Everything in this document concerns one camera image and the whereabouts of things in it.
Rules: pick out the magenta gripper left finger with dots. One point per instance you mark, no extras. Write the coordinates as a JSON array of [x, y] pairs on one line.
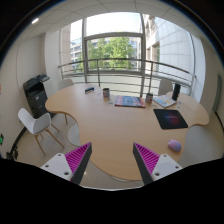
[[70, 166]]

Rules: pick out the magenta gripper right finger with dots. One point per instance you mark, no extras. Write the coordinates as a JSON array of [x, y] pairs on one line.
[[153, 166]]

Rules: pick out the pink computer mouse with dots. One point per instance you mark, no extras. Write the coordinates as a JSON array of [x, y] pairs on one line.
[[174, 145]]

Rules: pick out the white chair wooden legs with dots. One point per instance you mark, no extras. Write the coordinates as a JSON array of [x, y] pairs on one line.
[[37, 125]]

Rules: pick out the wooden curved table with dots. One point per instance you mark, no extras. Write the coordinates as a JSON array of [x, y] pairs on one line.
[[113, 130]]

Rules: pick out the light open booklet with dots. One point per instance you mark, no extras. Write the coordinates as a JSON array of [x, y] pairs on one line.
[[164, 101]]

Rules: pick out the colourful book on table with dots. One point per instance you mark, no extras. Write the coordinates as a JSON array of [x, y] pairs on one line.
[[129, 101]]

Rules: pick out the small dark box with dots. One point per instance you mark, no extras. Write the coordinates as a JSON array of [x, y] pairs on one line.
[[88, 90]]

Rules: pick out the dark mug left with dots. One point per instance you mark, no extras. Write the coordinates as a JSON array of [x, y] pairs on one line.
[[106, 92]]

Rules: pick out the white chair far right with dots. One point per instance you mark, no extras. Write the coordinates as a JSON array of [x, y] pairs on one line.
[[165, 86]]

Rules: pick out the black upright speaker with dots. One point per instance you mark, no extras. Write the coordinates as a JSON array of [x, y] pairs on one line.
[[176, 91]]

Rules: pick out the white chair far left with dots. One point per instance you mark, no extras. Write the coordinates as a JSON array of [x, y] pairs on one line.
[[65, 83]]

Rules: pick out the black office printer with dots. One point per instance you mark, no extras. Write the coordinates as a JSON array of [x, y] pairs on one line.
[[37, 90]]

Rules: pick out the metal balcony railing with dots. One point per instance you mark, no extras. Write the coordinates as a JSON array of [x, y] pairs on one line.
[[127, 76]]

